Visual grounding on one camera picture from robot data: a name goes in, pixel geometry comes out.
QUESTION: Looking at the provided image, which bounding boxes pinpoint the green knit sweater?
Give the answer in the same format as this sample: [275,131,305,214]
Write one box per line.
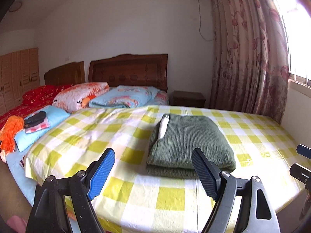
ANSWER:
[146,114,237,179]

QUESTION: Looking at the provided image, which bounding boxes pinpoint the yellow checkered bed sheet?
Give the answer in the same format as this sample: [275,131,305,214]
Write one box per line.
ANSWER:
[25,106,310,232]

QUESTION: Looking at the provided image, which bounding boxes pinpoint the pink checkered cloth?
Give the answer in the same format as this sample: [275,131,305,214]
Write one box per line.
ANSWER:
[24,117,50,134]

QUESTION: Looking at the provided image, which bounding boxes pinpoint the light blue folded cloth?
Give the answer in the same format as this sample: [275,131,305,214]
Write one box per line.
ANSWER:
[14,105,70,152]

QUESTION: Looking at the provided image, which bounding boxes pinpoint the dark wooden nightstand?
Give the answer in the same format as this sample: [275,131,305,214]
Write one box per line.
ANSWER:
[171,90,206,108]

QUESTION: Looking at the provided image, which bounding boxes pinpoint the pink floral folded quilt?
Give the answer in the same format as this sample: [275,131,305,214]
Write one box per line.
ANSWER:
[52,82,110,113]

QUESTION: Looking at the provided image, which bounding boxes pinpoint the black object on cloth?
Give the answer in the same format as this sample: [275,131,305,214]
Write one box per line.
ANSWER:
[24,111,46,128]

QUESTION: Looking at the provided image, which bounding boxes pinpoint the blue floral folded quilt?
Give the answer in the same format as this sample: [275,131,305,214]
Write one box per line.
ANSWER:
[88,85,169,108]

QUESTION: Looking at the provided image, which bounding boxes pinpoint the pink floral curtain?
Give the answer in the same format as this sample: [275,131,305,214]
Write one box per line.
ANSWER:
[210,0,289,123]

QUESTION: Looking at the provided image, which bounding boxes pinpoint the red bedding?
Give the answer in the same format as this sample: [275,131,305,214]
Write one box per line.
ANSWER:
[1,84,73,128]

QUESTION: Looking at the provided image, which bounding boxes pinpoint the orange cloth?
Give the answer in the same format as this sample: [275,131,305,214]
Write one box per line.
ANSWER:
[0,116,24,156]

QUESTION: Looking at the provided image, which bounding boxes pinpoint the small wooden headboard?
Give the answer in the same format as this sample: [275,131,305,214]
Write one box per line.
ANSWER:
[44,61,85,86]

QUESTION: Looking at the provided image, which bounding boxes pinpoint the large wooden headboard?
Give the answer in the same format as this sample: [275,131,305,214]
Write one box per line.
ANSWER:
[89,54,168,91]

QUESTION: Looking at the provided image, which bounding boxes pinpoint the window with bars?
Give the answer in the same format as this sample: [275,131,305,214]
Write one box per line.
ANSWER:
[276,0,310,86]

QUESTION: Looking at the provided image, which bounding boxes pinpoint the air conditioner cable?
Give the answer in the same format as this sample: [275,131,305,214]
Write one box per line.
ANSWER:
[197,0,216,42]

